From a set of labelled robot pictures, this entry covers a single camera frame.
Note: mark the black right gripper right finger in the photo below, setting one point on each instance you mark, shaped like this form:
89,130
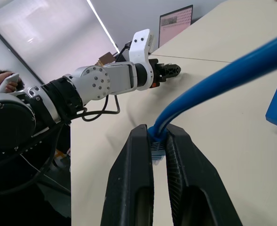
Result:
194,179

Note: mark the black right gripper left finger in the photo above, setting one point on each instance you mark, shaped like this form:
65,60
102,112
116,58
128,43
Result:
129,179

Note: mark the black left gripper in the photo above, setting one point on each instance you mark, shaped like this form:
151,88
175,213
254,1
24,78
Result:
157,70

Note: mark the white phone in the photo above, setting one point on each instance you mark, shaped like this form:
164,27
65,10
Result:
7,80

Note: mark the bystander hand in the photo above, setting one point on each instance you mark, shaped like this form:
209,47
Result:
12,85

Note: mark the black framed monitor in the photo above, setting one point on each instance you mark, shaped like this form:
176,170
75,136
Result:
174,24

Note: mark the brown box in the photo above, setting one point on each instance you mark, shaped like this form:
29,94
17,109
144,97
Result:
106,58

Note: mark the linear ceiling light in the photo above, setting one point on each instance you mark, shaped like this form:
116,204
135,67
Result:
103,26

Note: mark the black robot torso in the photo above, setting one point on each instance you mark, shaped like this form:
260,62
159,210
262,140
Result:
16,193

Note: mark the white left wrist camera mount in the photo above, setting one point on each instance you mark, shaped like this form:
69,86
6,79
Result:
139,50

